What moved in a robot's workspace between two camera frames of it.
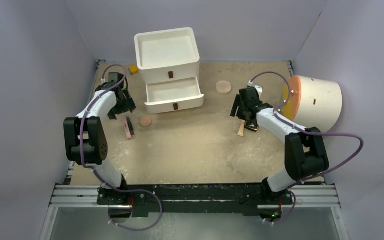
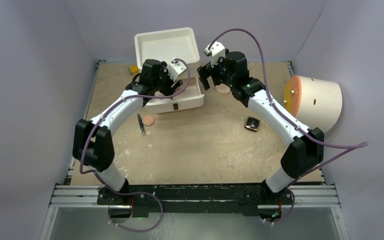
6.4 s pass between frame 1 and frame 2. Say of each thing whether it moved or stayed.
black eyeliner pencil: moved
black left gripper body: moved
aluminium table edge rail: stayed
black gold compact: stayed
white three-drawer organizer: stayed
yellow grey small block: stayed
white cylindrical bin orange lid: stayed
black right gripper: moved
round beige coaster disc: stayed
